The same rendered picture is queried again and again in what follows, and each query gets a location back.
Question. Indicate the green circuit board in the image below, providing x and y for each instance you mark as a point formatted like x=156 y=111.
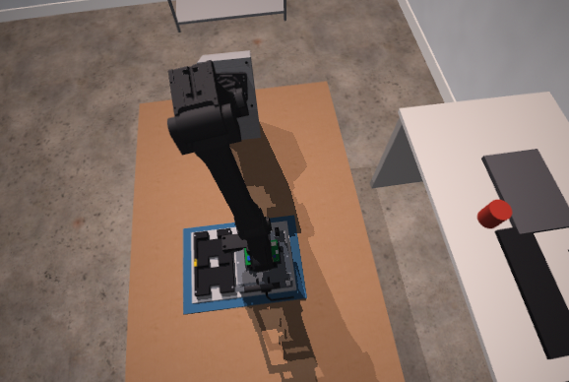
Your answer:
x=275 y=252

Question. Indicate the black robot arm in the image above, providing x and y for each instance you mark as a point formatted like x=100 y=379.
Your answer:
x=206 y=128

